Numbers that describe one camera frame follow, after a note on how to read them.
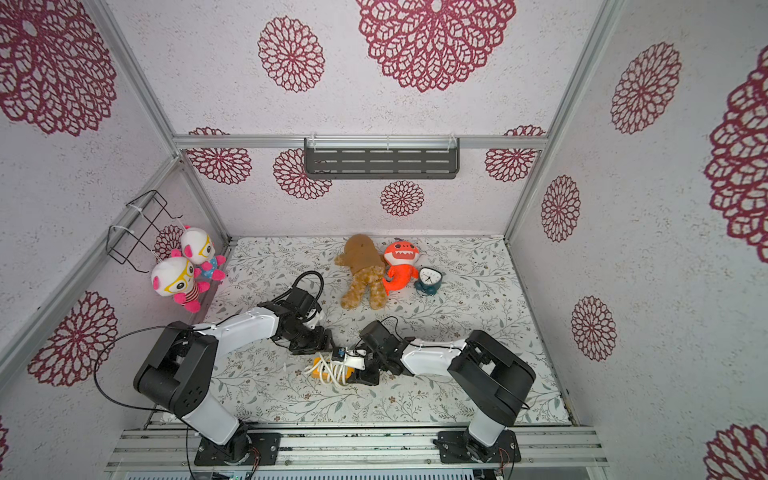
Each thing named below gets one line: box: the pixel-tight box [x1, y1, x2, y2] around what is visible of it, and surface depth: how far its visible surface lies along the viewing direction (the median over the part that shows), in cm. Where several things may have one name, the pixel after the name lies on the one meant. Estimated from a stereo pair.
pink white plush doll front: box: [151, 257, 210, 314], surface depth 87 cm
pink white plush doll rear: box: [172, 226, 226, 282], surface depth 96 cm
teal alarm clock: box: [414, 266, 443, 296], surface depth 105 cm
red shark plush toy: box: [383, 240, 420, 296], surface depth 108 cm
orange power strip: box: [312, 357, 355, 382], surface depth 81 cm
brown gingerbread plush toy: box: [334, 234, 387, 310], surface depth 102 cm
